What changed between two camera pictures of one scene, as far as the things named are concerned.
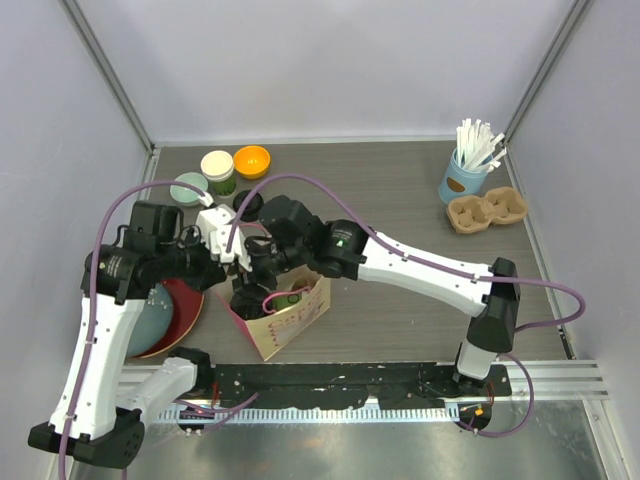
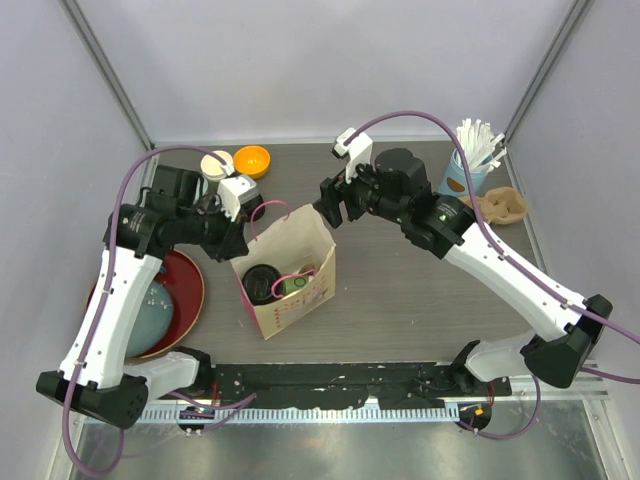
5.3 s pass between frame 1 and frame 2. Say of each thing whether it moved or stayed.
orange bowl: stayed
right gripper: moved
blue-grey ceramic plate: stayed
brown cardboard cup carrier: stayed
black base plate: stayed
